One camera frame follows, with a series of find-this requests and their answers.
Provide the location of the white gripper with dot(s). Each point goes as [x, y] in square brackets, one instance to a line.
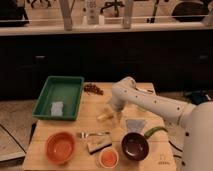
[117, 105]

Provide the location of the yellow banana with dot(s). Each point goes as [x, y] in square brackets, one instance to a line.
[103, 117]

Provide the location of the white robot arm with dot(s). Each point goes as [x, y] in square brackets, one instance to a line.
[197, 120]

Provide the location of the small white bowl orange inside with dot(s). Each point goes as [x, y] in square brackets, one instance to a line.
[108, 158]

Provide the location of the red-orange bowl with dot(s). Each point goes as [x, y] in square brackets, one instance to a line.
[59, 147]

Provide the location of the black and white utensil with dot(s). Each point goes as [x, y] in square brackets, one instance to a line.
[145, 90]

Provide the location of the bunch of red grapes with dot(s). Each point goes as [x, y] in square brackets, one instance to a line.
[93, 88]

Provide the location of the green plastic tray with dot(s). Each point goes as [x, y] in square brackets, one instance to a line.
[67, 89]

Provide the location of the clear plastic container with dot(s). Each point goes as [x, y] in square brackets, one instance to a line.
[57, 108]

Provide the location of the dark purple pan green handle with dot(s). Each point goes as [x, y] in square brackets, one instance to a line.
[135, 145]

